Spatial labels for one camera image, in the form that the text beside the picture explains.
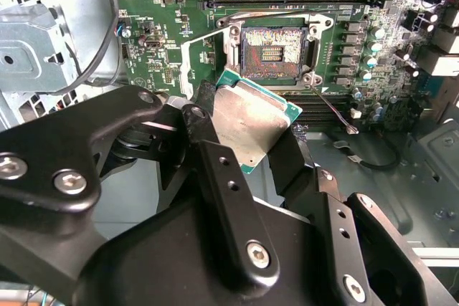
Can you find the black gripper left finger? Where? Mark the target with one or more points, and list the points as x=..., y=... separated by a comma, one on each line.
x=54, y=148

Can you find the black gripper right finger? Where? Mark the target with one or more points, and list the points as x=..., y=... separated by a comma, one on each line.
x=294, y=170

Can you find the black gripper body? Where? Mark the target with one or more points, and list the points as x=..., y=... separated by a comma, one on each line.
x=161, y=266

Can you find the metal socket cover frame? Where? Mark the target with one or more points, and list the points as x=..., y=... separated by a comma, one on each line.
x=185, y=69

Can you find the silver green CPU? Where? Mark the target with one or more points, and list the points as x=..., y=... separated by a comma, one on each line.
x=251, y=119

